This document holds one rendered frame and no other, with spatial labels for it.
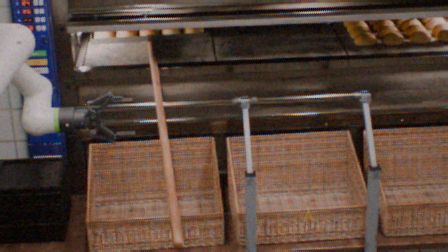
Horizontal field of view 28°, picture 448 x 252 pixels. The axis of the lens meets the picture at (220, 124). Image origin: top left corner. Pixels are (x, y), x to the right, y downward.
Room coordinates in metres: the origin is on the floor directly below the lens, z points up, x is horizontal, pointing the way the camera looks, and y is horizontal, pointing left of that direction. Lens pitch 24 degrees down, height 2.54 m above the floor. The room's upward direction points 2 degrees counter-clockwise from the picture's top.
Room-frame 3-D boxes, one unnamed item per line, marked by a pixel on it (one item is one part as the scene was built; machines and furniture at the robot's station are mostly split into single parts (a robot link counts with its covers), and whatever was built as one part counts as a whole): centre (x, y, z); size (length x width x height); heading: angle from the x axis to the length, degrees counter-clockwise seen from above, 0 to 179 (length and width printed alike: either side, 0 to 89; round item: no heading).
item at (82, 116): (3.04, 0.49, 1.20); 0.09 x 0.07 x 0.08; 93
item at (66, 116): (3.04, 0.57, 1.20); 0.12 x 0.06 x 0.09; 3
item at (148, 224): (3.34, 0.29, 0.72); 0.56 x 0.49 x 0.28; 94
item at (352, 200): (3.37, -0.31, 0.72); 0.56 x 0.49 x 0.28; 94
